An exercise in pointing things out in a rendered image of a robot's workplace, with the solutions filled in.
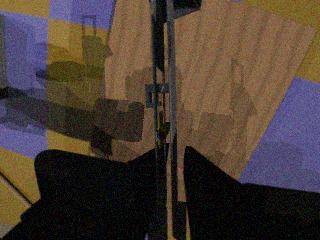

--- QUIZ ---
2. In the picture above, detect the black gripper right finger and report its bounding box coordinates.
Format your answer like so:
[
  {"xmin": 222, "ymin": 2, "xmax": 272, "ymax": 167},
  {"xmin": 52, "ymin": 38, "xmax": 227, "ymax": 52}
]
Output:
[{"xmin": 184, "ymin": 146, "xmax": 320, "ymax": 240}]

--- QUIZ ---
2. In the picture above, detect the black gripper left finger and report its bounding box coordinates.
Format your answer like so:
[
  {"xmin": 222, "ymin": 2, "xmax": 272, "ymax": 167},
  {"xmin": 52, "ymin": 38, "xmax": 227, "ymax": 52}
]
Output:
[{"xmin": 34, "ymin": 148, "xmax": 157, "ymax": 240}]

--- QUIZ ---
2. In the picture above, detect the brown wooden board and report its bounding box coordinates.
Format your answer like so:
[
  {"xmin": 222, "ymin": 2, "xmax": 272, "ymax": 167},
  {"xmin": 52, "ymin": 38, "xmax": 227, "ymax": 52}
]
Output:
[{"xmin": 89, "ymin": 0, "xmax": 318, "ymax": 202}]

